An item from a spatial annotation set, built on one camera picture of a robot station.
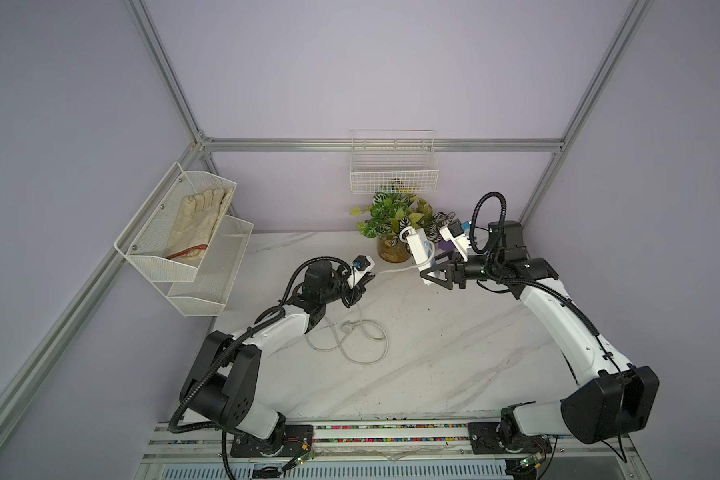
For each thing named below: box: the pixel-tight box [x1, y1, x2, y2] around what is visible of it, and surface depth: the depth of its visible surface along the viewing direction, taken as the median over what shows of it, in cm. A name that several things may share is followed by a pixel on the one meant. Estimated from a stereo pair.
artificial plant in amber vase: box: [349, 192, 433, 264], surface depth 92 cm
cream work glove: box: [165, 188, 234, 262], surface depth 79 cm
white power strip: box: [406, 228, 433, 285], surface depth 69 cm
